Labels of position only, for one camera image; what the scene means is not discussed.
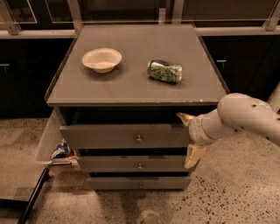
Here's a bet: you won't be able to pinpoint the crushed green soda can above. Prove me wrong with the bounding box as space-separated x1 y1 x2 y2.
147 59 183 84

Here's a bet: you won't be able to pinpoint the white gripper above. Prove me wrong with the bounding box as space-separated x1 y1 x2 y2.
176 112 214 169

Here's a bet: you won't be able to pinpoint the blue white snack bag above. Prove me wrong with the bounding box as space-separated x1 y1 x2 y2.
51 140 76 159

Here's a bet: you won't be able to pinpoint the grey middle drawer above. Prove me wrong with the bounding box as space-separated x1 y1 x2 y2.
77 156 186 172

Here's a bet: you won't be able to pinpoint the grey drawer cabinet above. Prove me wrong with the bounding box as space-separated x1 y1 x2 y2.
46 24 228 181

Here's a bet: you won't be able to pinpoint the metal railing frame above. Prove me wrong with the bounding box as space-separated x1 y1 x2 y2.
0 0 280 37

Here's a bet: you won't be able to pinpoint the grey top drawer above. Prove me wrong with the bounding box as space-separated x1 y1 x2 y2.
59 124 189 149

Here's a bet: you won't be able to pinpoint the white paper bowl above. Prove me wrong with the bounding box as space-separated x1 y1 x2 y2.
82 48 123 74

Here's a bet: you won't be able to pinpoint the dark background cabinets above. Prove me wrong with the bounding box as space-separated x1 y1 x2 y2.
0 35 280 118

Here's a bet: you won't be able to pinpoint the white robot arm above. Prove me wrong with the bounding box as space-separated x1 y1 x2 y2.
177 93 280 169

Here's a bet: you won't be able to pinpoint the black pole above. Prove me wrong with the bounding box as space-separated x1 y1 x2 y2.
17 168 50 224

